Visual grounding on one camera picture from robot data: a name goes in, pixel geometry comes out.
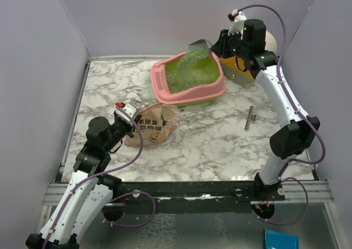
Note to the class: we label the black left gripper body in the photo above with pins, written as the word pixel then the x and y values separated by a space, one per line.
pixel 120 129

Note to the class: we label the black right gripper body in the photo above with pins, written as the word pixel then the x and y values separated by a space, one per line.
pixel 237 47

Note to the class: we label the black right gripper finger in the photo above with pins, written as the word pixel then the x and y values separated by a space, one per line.
pixel 223 38
pixel 219 50

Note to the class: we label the metal litter scoop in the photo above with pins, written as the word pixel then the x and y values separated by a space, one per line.
pixel 201 44

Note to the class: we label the pink cat litter bag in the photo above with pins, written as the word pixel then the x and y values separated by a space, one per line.
pixel 157 122

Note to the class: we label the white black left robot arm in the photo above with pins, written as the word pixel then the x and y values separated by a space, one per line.
pixel 89 188

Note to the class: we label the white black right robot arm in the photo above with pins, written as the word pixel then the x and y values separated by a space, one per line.
pixel 297 128

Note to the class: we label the green litter pellets in scoop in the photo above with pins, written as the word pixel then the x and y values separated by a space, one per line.
pixel 189 60

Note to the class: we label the pink green litter box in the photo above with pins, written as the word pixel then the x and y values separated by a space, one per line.
pixel 194 95

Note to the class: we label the orange drawer storage cabinet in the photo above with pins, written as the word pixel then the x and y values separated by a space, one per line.
pixel 233 68

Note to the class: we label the black base crossbar plate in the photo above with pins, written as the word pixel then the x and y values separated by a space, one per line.
pixel 188 197

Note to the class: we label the blue card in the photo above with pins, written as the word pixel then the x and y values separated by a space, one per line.
pixel 277 240

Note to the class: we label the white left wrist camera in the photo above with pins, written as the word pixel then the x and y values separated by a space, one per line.
pixel 125 112

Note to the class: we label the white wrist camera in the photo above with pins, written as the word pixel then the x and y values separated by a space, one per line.
pixel 237 18
pixel 125 112

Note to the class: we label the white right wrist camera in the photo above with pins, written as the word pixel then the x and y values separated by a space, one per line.
pixel 237 18

